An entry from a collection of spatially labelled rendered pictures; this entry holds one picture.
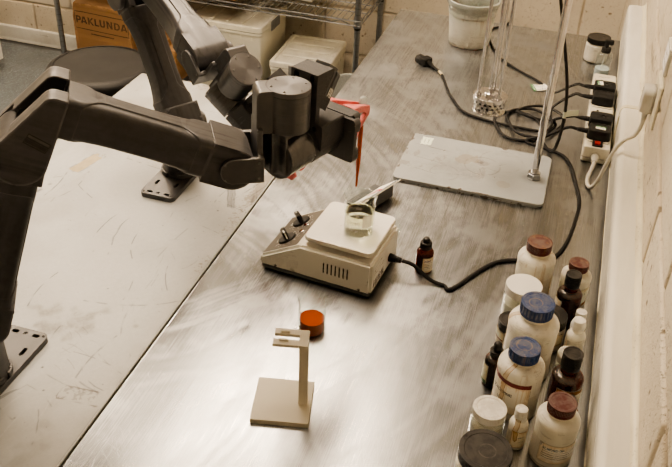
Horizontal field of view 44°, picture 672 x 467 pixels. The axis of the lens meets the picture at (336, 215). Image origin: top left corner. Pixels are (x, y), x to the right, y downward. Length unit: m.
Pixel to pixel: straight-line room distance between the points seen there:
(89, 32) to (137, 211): 2.53
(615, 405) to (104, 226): 0.92
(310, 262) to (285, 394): 0.26
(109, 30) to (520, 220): 2.71
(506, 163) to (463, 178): 0.12
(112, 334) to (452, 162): 0.79
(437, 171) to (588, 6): 2.10
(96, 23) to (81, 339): 2.81
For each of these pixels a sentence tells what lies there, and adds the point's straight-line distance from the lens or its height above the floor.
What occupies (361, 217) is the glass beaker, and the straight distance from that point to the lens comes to 1.32.
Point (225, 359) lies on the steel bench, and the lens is 1.26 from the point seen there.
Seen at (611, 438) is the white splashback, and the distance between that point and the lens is 1.08.
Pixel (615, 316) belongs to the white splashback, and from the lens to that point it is 1.26.
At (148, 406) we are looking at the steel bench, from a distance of 1.21.
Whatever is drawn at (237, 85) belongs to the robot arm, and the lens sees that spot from 1.35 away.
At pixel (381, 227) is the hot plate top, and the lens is 1.38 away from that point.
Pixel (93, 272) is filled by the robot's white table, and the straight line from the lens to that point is 1.45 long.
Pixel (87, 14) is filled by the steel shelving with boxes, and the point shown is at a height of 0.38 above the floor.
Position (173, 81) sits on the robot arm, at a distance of 1.60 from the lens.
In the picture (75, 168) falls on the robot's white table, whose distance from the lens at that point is 1.74.
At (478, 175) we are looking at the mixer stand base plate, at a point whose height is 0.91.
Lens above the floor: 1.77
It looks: 34 degrees down
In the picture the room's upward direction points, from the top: 3 degrees clockwise
